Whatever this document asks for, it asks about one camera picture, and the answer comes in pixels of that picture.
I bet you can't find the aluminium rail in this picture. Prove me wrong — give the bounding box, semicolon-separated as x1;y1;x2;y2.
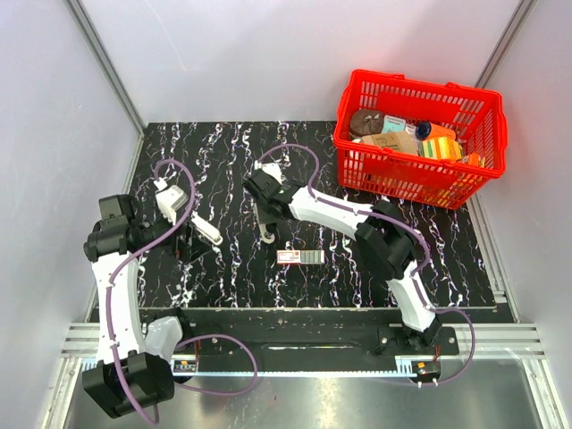
60;324;549;379

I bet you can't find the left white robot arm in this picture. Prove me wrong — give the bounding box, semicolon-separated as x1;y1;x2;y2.
82;188;209;418

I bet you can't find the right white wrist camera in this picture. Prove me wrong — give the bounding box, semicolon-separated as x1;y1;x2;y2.
254;161;282;183

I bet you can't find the orange snack packet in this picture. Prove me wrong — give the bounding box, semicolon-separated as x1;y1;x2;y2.
458;152;485;168

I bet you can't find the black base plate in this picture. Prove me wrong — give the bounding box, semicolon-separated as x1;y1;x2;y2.
88;306;459;363

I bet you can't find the yellow green sponge pack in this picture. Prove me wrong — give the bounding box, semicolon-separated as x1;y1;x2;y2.
420;137;463;161

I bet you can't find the purple cable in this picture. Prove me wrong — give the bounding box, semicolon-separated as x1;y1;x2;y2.
105;158;259;425
255;143;476;388

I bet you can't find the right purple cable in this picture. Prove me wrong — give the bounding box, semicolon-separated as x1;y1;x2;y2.
255;143;476;388

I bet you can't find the teal white card box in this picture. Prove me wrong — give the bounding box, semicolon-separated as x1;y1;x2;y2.
382;114;407;133

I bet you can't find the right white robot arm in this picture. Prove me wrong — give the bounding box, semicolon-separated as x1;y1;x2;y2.
243;169;442;354

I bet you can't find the red plastic basket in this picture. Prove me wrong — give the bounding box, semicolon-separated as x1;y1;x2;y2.
333;70;508;209

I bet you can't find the brown round object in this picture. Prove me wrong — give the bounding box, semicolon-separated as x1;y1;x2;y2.
349;109;384;139

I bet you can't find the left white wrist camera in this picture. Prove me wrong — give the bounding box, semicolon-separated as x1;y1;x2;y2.
154;180;189;225

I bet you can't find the brown cardboard box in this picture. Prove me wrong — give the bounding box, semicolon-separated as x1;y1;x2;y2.
360;131;419;156

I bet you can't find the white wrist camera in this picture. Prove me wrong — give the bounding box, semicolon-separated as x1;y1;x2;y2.
254;161;282;183
154;180;189;225

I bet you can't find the orange bottle blue cap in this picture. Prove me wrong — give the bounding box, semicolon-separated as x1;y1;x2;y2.
416;121;457;140

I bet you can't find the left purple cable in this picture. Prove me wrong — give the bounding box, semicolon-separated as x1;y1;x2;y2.
105;158;259;425

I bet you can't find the black grey stapler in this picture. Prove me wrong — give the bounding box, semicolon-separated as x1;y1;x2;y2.
253;202;275;244

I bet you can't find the staple box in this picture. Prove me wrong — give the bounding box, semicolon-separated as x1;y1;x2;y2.
276;250;325;265

